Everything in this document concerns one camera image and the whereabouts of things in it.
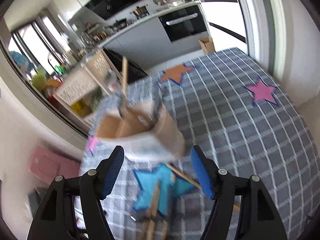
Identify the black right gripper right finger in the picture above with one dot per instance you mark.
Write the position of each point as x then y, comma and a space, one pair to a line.
218, 185

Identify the white lattice storage cart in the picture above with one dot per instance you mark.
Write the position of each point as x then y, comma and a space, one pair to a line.
91, 81

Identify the white refrigerator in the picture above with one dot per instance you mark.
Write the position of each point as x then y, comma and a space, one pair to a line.
226, 24

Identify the pink plastic stool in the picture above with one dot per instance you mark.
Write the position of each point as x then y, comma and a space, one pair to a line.
46, 165

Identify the beige plastic utensil holder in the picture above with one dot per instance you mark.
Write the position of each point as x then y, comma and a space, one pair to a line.
142, 140

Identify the bamboo chopstick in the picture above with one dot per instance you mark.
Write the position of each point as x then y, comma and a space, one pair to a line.
192, 181
151, 214
165, 225
124, 73

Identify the black handled spoon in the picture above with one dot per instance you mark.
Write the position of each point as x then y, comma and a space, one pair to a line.
122, 106

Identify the grey checkered tablecloth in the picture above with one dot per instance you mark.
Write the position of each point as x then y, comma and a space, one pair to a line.
213, 109

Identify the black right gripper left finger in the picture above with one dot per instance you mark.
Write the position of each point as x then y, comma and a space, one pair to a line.
95, 185

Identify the black built-in oven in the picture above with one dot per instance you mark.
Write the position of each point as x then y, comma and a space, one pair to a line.
183, 23

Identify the cardboard box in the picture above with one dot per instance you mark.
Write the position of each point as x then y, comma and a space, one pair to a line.
207, 45

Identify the steel cooking pot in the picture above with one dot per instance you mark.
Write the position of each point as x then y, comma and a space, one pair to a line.
141, 12

